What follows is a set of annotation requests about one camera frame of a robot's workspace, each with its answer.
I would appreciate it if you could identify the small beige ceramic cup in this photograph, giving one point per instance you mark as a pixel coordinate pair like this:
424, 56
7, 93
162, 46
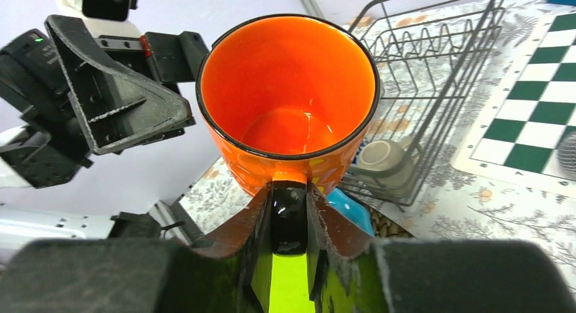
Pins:
388, 168

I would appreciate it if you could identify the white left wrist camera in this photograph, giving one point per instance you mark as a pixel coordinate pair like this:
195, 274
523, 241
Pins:
102, 17

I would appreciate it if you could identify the black glitter microphone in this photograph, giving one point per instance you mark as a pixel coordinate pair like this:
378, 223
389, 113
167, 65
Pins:
566, 154

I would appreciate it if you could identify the blue polka dot plate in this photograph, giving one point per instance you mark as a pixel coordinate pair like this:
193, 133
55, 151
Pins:
351, 209

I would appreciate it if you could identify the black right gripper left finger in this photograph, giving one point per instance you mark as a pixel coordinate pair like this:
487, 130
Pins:
226, 270

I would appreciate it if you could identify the black floral square plate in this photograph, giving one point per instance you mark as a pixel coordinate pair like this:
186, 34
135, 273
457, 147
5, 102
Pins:
383, 227

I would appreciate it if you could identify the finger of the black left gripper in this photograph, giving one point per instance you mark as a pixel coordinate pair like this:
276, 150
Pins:
165, 58

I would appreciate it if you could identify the green plate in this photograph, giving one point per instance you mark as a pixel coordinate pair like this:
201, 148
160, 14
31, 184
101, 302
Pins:
288, 284

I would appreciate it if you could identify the orange ceramic mug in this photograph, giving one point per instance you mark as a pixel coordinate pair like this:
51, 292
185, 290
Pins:
288, 99

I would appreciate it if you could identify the grey wire dish rack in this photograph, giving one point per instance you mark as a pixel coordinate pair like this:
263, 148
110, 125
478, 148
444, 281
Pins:
429, 55

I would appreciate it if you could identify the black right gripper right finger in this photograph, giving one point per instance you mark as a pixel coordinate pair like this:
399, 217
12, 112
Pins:
413, 275

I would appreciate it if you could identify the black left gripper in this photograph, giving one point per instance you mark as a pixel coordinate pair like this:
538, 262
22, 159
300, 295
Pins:
116, 107

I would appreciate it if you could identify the green white chessboard mat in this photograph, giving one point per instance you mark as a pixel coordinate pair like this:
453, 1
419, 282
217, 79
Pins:
516, 135

